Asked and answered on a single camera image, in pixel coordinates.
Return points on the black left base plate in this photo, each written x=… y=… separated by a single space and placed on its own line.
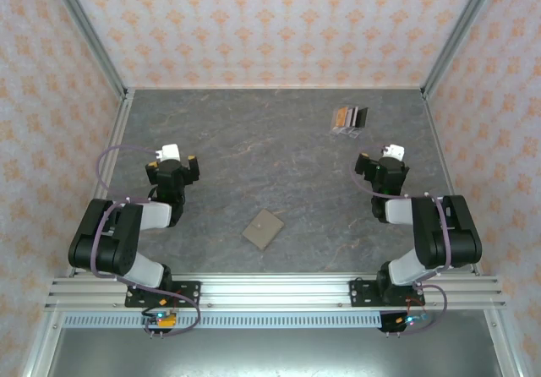
x=190 y=292

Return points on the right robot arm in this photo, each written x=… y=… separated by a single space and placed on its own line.
x=448 y=237

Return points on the aluminium side rail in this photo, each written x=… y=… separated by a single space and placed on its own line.
x=121 y=119
x=435 y=119

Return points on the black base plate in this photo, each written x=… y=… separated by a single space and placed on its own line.
x=359 y=292
x=190 y=292

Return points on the white card with black stripe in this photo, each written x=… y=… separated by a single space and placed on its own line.
x=353 y=117

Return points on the metal sheet panel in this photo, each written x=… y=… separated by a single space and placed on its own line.
x=274 y=351

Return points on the left control board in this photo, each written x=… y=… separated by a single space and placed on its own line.
x=162 y=320

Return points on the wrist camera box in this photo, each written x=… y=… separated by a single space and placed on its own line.
x=171 y=152
x=396 y=151

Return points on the grey card holder wallet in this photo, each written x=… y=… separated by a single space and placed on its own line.
x=263 y=229

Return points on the orange card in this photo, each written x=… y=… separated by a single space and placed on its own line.
x=339 y=118

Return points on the clear acrylic card stand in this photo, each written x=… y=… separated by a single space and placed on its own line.
x=344 y=132

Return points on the control board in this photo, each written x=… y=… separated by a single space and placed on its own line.
x=162 y=320
x=412 y=320

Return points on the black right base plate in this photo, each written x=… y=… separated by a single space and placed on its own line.
x=359 y=292

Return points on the right control board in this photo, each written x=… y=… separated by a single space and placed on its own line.
x=412 y=320

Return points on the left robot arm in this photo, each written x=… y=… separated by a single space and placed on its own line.
x=105 y=246

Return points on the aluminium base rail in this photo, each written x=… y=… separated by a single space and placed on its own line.
x=274 y=292

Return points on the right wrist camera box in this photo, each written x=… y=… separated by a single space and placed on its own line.
x=396 y=151

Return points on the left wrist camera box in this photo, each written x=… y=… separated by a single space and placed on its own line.
x=171 y=152

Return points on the aluminium frame post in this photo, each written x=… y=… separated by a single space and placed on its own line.
x=90 y=34
x=457 y=34

